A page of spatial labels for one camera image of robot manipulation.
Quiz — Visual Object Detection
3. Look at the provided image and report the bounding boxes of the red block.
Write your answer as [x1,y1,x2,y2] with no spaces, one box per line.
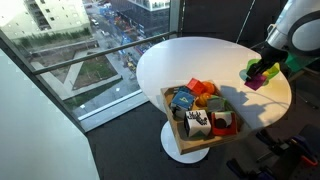
[185,77,207,96]

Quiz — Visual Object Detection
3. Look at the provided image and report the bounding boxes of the wooden box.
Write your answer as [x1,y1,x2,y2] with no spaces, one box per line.
[159,83,255,156]

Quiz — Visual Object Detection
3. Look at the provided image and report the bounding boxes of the yellow green block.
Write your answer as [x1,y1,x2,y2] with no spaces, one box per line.
[265,62,281,80]

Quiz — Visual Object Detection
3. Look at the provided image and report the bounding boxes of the dark metal window railing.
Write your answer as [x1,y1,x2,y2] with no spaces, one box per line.
[31,30,178,76]

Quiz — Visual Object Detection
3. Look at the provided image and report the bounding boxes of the window frame post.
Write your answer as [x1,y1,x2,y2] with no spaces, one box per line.
[169,0,186,34]

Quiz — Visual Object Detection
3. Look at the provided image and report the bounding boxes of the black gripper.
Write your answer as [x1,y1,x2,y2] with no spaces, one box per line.
[246,42,290,80]

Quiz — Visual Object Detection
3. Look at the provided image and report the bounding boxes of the circle print soft block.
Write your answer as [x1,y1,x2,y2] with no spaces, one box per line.
[210,110,239,137]

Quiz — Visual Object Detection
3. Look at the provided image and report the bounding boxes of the green bowl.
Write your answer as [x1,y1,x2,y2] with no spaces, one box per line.
[245,58,281,83]

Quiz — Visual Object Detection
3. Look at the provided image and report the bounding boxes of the pink block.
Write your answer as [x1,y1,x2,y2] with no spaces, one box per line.
[244,73,268,92]

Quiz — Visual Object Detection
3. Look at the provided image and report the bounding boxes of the white black pattern block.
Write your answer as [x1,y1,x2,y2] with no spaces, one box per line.
[183,109,212,138]

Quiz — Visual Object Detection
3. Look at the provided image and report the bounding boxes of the blue number block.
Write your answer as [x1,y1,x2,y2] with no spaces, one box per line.
[169,89,196,112]

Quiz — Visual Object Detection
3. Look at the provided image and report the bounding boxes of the black clamp orange tips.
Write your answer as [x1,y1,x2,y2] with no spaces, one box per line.
[256,128,319,168]

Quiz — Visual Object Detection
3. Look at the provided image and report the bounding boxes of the small orange toy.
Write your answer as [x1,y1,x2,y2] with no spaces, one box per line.
[195,92,213,108]

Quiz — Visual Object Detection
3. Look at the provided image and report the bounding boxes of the grey block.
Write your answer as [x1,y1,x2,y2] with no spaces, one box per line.
[206,95,228,113]

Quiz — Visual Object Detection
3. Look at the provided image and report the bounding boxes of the white round table base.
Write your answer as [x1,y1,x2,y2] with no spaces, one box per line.
[160,119,211,165]

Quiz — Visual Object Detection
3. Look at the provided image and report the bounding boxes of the orange ball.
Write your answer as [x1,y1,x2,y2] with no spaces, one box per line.
[201,81,216,95]

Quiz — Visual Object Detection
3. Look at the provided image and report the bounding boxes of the green wrist board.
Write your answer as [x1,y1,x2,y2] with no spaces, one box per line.
[284,52,317,73]

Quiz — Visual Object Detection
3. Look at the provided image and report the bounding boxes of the beige building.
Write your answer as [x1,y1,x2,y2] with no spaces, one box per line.
[0,0,92,42]

